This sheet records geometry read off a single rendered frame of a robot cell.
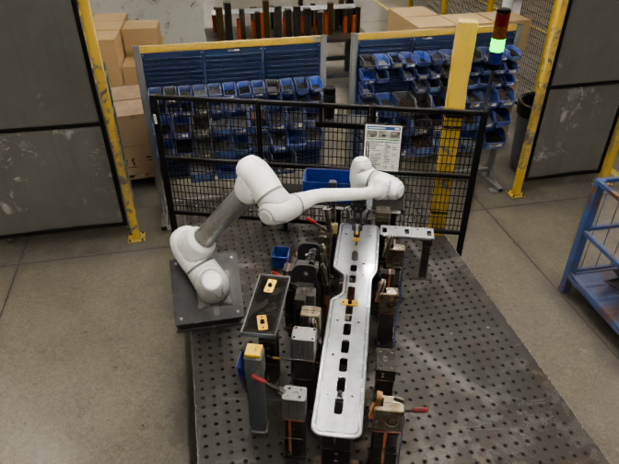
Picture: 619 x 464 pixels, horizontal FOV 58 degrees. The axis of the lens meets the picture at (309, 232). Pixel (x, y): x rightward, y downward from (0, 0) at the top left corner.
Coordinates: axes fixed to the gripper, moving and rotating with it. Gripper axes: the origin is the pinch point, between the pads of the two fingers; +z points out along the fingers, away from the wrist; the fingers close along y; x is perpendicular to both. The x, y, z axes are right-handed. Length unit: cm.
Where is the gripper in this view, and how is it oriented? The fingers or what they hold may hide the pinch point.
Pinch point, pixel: (356, 230)
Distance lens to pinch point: 291.0
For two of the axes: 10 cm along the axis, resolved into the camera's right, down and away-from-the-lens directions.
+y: 9.9, 0.8, -1.1
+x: 1.3, -5.6, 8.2
